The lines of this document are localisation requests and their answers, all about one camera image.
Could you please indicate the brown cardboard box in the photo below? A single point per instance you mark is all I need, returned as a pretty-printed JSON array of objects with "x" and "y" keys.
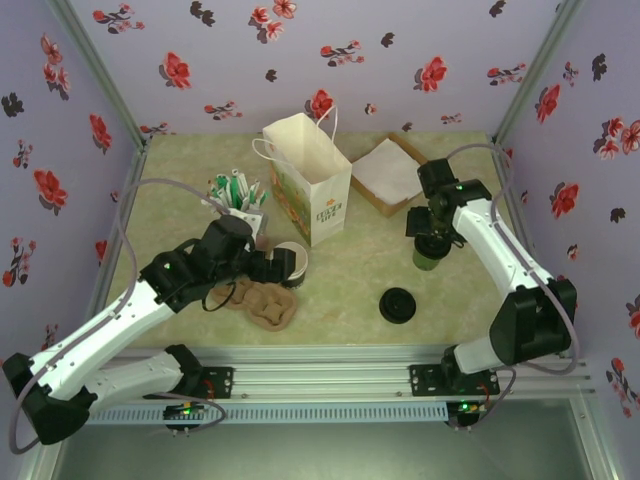
[{"x": 372, "y": 197}]

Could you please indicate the white paper napkin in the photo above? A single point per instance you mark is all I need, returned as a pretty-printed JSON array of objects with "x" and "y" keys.
[{"x": 390, "y": 170}]

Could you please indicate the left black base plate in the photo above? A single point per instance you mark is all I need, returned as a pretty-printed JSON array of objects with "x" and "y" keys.
[{"x": 220, "y": 385}]

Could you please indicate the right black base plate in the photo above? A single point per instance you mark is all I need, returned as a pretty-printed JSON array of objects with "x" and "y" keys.
[{"x": 425, "y": 380}]

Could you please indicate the right controller board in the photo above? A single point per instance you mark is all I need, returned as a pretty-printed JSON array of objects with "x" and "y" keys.
[{"x": 465, "y": 410}]

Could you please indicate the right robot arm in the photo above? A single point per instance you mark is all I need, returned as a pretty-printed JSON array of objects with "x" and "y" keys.
[{"x": 500, "y": 250}]

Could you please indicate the right aluminium side rail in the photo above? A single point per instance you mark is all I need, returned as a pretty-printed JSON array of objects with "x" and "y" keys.
[{"x": 520, "y": 225}]

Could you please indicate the black plastic cup lid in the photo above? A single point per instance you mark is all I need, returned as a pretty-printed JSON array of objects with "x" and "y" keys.
[{"x": 398, "y": 305}]

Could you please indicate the controller board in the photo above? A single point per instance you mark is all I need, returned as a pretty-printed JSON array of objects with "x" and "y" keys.
[
  {"x": 465, "y": 410},
  {"x": 182, "y": 412}
]

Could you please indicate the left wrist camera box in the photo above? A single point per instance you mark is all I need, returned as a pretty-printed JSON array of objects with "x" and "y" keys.
[{"x": 252, "y": 222}]

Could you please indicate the front aluminium rail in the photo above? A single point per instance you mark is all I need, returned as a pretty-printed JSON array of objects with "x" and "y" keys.
[{"x": 320, "y": 375}]

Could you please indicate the aluminium corner post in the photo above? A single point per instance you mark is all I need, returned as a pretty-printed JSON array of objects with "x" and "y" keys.
[
  {"x": 536, "y": 75},
  {"x": 102, "y": 75}
]

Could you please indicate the white printed paper bag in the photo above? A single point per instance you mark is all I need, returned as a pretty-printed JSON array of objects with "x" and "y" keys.
[{"x": 327, "y": 200}]

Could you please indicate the right aluminium corner post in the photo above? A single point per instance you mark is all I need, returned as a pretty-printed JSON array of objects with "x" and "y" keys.
[{"x": 536, "y": 75}]

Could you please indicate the left aluminium corner post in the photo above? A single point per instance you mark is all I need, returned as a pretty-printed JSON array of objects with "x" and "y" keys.
[{"x": 102, "y": 75}]

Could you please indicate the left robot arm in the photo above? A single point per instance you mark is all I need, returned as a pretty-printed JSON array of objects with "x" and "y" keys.
[{"x": 100, "y": 330}]

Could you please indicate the pink straw holder cup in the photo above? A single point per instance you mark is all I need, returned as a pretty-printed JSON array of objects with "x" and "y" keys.
[{"x": 266, "y": 235}]

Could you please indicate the left controller board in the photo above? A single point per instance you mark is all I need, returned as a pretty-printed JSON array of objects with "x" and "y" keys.
[{"x": 182, "y": 412}]

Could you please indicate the brown pulp cup carrier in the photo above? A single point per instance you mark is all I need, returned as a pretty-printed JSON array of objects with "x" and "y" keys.
[{"x": 270, "y": 310}]

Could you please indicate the left aluminium side rail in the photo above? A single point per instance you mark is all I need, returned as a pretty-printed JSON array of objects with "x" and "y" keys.
[{"x": 137, "y": 165}]

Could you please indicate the green paper coffee cup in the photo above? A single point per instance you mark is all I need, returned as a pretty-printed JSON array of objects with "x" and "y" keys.
[{"x": 430, "y": 262}]

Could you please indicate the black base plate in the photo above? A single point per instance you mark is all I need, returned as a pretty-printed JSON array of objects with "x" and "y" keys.
[
  {"x": 425, "y": 380},
  {"x": 220, "y": 385}
]

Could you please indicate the aluminium side rail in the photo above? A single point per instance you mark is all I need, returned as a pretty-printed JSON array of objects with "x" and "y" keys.
[
  {"x": 137, "y": 165},
  {"x": 520, "y": 225}
]

